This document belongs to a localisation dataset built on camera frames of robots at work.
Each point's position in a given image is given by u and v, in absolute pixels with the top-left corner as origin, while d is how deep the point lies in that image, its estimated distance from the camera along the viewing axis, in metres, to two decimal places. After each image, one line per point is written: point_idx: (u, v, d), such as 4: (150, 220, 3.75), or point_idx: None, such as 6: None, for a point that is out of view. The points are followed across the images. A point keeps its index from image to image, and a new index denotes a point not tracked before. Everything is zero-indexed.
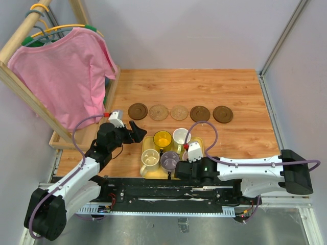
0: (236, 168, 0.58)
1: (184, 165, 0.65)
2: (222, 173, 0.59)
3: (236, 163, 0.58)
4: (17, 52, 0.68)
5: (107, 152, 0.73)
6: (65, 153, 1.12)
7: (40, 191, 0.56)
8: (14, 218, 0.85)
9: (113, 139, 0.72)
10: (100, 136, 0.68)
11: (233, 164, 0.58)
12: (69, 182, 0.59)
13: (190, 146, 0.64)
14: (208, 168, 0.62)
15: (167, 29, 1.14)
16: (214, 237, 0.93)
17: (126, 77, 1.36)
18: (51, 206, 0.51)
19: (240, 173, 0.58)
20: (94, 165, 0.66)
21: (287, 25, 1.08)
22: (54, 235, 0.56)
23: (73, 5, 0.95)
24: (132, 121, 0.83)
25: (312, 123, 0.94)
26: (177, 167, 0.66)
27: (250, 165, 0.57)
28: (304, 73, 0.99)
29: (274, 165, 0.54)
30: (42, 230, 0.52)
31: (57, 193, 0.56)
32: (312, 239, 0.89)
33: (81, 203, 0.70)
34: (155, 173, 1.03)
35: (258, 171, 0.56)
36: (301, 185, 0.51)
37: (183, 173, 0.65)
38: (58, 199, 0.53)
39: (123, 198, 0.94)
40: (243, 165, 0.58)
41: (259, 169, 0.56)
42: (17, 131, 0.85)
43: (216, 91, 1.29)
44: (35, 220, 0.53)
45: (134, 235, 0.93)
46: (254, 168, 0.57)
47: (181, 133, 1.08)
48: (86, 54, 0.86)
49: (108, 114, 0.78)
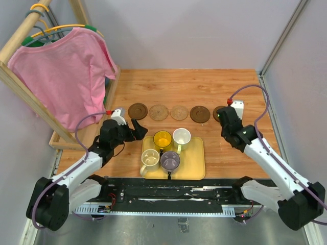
0: (266, 154, 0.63)
1: (233, 115, 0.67)
2: (252, 145, 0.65)
3: (271, 151, 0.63)
4: (17, 52, 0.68)
5: (110, 148, 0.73)
6: (65, 153, 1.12)
7: (45, 180, 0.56)
8: (14, 217, 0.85)
9: (115, 136, 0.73)
10: (103, 131, 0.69)
11: (268, 149, 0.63)
12: (73, 174, 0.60)
13: (234, 104, 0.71)
14: (246, 135, 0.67)
15: (167, 29, 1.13)
16: (214, 237, 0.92)
17: (126, 77, 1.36)
18: (55, 195, 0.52)
19: (266, 160, 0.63)
20: (97, 158, 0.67)
21: (287, 25, 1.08)
22: (56, 225, 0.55)
23: (73, 5, 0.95)
24: (134, 119, 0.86)
25: (312, 123, 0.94)
26: (226, 108, 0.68)
27: (279, 165, 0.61)
28: (304, 73, 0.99)
29: (297, 182, 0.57)
30: (45, 220, 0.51)
31: (62, 182, 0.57)
32: (312, 239, 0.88)
33: (83, 197, 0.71)
34: (155, 173, 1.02)
35: (280, 173, 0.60)
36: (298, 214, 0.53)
37: (225, 116, 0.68)
38: (62, 188, 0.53)
39: (123, 198, 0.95)
40: (274, 158, 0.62)
41: (282, 173, 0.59)
42: (17, 131, 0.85)
43: (216, 91, 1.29)
44: (38, 210, 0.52)
45: (134, 235, 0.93)
46: (279, 170, 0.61)
47: (181, 133, 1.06)
48: (86, 54, 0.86)
49: (110, 112, 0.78)
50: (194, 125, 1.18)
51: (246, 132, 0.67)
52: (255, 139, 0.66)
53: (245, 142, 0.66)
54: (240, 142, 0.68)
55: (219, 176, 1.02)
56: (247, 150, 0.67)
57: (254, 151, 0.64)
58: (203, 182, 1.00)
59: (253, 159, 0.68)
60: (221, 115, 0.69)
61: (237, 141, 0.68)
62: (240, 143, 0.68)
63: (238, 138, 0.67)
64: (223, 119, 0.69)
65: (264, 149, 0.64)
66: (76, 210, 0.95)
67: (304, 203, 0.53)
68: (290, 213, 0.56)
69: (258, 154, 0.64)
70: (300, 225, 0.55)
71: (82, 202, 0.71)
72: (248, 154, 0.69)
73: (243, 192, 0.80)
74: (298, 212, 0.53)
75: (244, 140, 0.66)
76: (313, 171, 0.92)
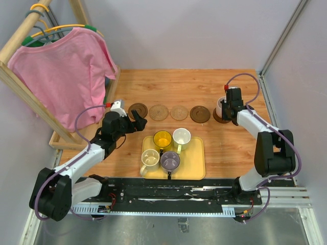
0: (250, 115, 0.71)
1: (237, 92, 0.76)
2: (242, 111, 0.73)
3: (254, 113, 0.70)
4: (17, 52, 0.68)
5: (112, 141, 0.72)
6: (65, 153, 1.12)
7: (47, 171, 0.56)
8: (14, 217, 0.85)
9: (117, 128, 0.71)
10: (105, 124, 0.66)
11: (251, 111, 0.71)
12: (75, 165, 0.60)
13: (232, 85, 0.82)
14: (240, 107, 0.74)
15: (167, 29, 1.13)
16: (214, 237, 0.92)
17: (126, 77, 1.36)
18: (59, 185, 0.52)
19: (248, 118, 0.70)
20: (99, 150, 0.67)
21: (287, 25, 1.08)
22: (59, 216, 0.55)
23: (73, 5, 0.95)
24: (134, 110, 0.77)
25: (311, 122, 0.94)
26: (232, 88, 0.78)
27: (258, 120, 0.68)
28: (304, 73, 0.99)
29: (267, 126, 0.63)
30: (48, 210, 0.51)
31: (65, 173, 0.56)
32: (312, 239, 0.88)
33: (84, 193, 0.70)
34: (155, 173, 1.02)
35: (256, 124, 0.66)
36: (262, 149, 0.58)
37: (230, 93, 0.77)
38: (65, 178, 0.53)
39: (123, 198, 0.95)
40: (256, 117, 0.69)
41: (258, 123, 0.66)
42: (17, 131, 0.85)
43: (216, 91, 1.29)
44: (41, 200, 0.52)
45: (134, 235, 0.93)
46: (256, 123, 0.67)
47: (181, 133, 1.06)
48: (86, 54, 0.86)
49: (109, 104, 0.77)
50: (194, 125, 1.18)
51: (241, 106, 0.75)
52: (246, 108, 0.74)
53: (237, 111, 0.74)
54: (234, 114, 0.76)
55: (219, 176, 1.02)
56: (237, 119, 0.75)
57: (241, 115, 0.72)
58: (203, 183, 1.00)
59: (242, 126, 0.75)
60: (227, 94, 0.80)
61: (232, 113, 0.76)
62: (234, 115, 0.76)
63: (233, 109, 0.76)
64: (228, 97, 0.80)
65: (249, 113, 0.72)
66: (76, 210, 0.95)
67: (270, 139, 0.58)
68: (259, 153, 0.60)
69: (244, 116, 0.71)
70: (267, 167, 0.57)
71: (82, 199, 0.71)
72: (241, 125, 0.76)
73: (240, 185, 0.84)
74: (263, 146, 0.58)
75: (236, 109, 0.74)
76: (313, 171, 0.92)
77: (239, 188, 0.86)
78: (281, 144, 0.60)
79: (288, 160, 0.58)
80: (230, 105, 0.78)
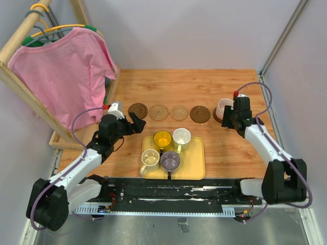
0: (260, 133, 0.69)
1: (244, 103, 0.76)
2: (251, 126, 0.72)
3: (264, 132, 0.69)
4: (17, 52, 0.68)
5: (109, 144, 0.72)
6: (65, 153, 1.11)
7: (42, 181, 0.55)
8: (14, 217, 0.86)
9: (114, 131, 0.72)
10: (101, 127, 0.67)
11: (262, 130, 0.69)
12: (71, 174, 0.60)
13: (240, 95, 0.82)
14: (249, 121, 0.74)
15: (167, 29, 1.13)
16: (214, 237, 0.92)
17: (126, 77, 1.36)
18: (53, 197, 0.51)
19: (257, 138, 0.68)
20: (95, 155, 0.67)
21: (287, 25, 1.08)
22: (56, 225, 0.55)
23: (73, 5, 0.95)
24: (132, 112, 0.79)
25: (312, 123, 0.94)
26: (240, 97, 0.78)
27: (270, 143, 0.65)
28: (304, 73, 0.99)
29: (279, 153, 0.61)
30: (45, 221, 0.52)
31: (60, 183, 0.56)
32: (312, 239, 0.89)
33: (83, 197, 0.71)
34: (155, 173, 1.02)
35: (266, 147, 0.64)
36: (273, 180, 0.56)
37: (238, 103, 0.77)
38: (60, 190, 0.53)
39: (123, 198, 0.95)
40: (266, 137, 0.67)
41: (269, 146, 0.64)
42: (17, 131, 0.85)
43: (216, 91, 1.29)
44: (37, 211, 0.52)
45: (134, 235, 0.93)
46: (267, 145, 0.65)
47: (181, 133, 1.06)
48: (87, 54, 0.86)
49: (106, 106, 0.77)
50: (194, 125, 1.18)
51: (249, 119, 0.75)
52: (255, 123, 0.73)
53: (245, 124, 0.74)
54: (242, 126, 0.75)
55: (219, 176, 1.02)
56: (246, 132, 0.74)
57: (250, 131, 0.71)
58: (203, 182, 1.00)
59: (251, 142, 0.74)
60: (235, 103, 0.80)
61: (239, 126, 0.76)
62: (242, 127, 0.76)
63: (241, 122, 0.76)
64: (236, 106, 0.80)
65: (259, 130, 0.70)
66: (76, 210, 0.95)
67: (281, 170, 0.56)
68: (269, 182, 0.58)
69: (253, 133, 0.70)
70: (277, 197, 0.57)
71: (83, 201, 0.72)
72: (248, 139, 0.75)
73: (241, 187, 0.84)
74: (274, 178, 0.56)
75: (245, 123, 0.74)
76: (312, 171, 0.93)
77: (238, 188, 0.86)
78: (293, 173, 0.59)
79: (299, 191, 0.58)
80: (238, 116, 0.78)
